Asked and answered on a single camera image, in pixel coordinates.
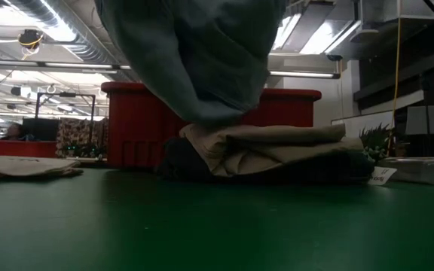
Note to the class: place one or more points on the white jeans price tag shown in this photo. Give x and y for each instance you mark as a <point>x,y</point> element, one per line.
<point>381,175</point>

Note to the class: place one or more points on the green table mat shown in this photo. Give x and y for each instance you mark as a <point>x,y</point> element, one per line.
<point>217,226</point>

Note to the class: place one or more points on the potted artificial succulent plant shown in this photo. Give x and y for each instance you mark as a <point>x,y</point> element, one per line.
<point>373,141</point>

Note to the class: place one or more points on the dark blue denim jeans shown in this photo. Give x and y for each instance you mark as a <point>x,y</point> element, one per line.
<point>179,158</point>

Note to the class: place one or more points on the white crinkled packet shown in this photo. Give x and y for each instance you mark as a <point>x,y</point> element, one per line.
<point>424,171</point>

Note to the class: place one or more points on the red storage bin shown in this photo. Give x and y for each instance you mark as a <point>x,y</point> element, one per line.
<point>21,147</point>

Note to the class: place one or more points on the light blue jeans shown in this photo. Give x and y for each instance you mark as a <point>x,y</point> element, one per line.
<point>202,56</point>

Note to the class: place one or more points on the white paper sheets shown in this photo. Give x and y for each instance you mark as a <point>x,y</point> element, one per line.
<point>426,119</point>

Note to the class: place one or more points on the person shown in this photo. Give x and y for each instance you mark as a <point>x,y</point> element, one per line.
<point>13,131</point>

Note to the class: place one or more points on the silver ceiling air duct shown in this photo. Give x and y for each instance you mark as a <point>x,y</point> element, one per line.
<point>85,41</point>

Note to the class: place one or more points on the beige garment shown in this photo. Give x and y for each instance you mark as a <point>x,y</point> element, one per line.
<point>262,147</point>

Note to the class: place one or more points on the black metal stand frame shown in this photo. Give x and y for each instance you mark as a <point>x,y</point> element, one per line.
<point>66,95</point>

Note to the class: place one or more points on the black monitor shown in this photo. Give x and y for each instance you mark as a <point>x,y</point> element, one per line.
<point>40,129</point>

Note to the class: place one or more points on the long ceiling light tube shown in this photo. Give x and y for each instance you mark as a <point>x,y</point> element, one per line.
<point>77,65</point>
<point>303,74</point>

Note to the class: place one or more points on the red plastic laundry basket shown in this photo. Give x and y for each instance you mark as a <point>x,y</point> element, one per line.
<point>134,124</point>

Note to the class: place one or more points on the cream canvas tote bag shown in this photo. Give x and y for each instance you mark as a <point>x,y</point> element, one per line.
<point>21,165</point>

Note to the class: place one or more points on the black ceiling camera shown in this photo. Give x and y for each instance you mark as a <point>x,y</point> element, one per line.
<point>334,57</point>

